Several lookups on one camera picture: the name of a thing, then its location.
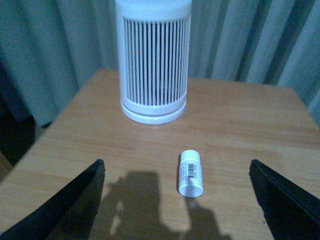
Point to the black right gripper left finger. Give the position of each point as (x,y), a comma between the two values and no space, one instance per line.
(69,214)

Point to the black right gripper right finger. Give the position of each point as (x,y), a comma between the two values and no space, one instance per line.
(291,212)

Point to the white medicine bottle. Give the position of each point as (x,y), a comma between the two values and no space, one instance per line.
(190,178)

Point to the wooden nightstand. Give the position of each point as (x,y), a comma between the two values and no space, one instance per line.
(228,123)

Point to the grey curtain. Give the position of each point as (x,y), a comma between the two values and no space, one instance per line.
(50,48)

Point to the white slatted air purifier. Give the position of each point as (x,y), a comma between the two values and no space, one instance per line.
(153,52)

